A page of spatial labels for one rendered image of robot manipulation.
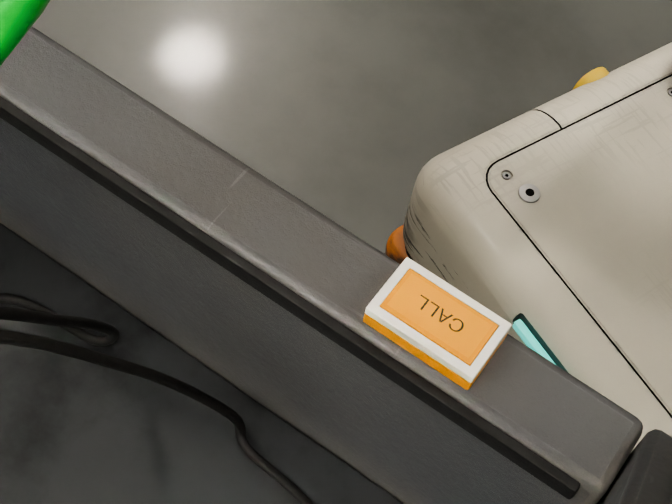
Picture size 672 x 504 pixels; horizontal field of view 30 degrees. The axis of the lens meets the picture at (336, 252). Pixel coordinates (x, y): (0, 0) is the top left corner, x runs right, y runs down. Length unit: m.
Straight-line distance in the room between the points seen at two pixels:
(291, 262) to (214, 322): 0.08
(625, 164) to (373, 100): 0.47
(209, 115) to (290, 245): 1.23
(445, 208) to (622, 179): 0.20
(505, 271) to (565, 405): 0.84
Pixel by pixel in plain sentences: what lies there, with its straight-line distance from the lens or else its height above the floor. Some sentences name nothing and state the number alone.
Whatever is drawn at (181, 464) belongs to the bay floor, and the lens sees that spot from 0.60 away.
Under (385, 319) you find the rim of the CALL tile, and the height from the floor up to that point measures 0.96.
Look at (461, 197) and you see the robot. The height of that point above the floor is 0.27.
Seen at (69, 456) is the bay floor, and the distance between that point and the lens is 0.60.
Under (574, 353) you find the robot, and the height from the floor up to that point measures 0.27.
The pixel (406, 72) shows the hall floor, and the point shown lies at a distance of 1.82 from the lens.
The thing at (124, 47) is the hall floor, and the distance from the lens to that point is 1.81.
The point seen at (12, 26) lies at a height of 1.18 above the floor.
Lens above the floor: 1.39
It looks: 58 degrees down
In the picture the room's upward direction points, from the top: 12 degrees clockwise
